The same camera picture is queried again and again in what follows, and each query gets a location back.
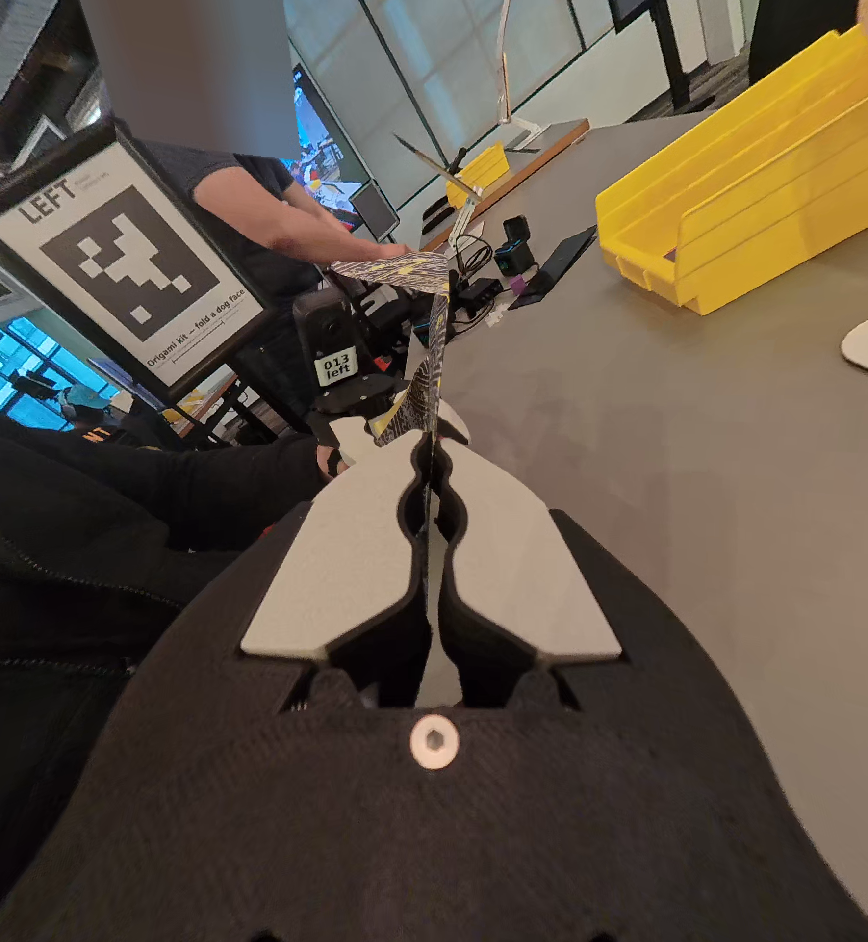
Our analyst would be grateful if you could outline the black cable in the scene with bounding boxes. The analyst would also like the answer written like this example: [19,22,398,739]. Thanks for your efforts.
[447,234,495,277]

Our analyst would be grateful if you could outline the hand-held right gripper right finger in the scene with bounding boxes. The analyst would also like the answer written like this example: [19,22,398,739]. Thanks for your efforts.
[433,440,624,709]

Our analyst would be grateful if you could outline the person's left forearm black sleeve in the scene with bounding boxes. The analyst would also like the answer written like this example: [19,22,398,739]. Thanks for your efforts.
[0,405,332,554]

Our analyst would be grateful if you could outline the small yellow plastic bin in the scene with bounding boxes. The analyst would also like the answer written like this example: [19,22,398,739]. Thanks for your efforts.
[445,143,513,210]

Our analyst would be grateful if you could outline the white upright desk stand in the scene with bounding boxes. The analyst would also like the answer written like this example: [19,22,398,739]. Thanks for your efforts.
[494,0,554,154]

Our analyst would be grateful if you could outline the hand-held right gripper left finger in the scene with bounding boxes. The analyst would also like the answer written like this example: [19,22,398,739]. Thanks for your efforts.
[240,430,433,707]

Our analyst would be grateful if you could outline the black desk leg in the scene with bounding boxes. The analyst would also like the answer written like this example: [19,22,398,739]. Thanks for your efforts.
[611,0,716,113]

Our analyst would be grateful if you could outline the black charger hub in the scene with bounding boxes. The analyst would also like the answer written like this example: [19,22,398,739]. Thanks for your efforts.
[455,277,503,312]

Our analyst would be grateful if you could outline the large display screen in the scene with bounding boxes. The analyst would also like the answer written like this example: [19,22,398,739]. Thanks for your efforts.
[290,62,373,231]

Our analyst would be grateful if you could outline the person's black jacket torso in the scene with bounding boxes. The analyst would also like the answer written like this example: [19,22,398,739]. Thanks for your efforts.
[0,471,288,942]

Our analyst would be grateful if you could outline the black yellow patterned origami paper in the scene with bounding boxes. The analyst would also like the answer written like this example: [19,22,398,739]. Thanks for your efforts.
[330,252,453,590]

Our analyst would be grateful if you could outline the large yellow plastic bin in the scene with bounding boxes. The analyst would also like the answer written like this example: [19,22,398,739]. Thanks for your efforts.
[596,22,868,317]

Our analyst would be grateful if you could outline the small grey monitor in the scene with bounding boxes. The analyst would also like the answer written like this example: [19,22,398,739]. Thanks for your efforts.
[349,180,403,244]

